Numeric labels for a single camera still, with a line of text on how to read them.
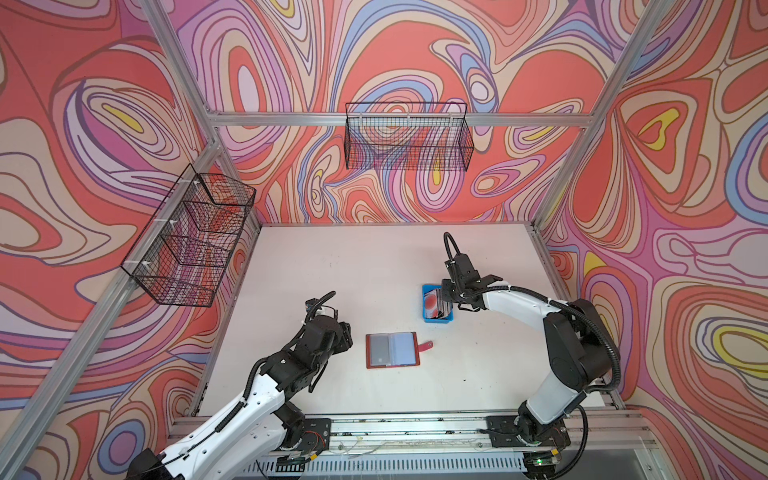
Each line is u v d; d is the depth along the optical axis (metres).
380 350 0.86
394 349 0.87
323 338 0.60
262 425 0.60
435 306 0.93
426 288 0.96
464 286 0.71
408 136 0.96
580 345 0.47
